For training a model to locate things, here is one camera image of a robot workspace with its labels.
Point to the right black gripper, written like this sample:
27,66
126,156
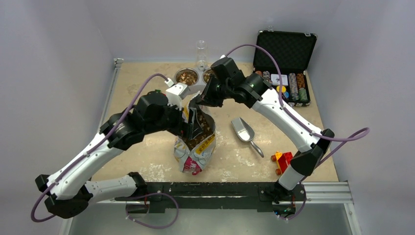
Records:
206,98

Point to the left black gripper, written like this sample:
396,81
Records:
181,127

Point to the pet food bag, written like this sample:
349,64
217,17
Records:
194,155

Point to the metal food scoop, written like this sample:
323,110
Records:
245,133

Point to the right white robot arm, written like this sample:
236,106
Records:
257,93

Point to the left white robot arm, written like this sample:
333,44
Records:
69,191

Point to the grey double pet bowl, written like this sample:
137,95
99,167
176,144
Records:
194,79

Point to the clear water bottle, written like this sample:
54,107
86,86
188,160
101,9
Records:
201,56

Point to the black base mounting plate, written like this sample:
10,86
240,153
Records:
258,196

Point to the red yellow toy block car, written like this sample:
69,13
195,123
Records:
282,161

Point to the black poker chip case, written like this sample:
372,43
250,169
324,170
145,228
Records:
292,52

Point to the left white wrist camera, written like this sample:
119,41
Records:
176,92

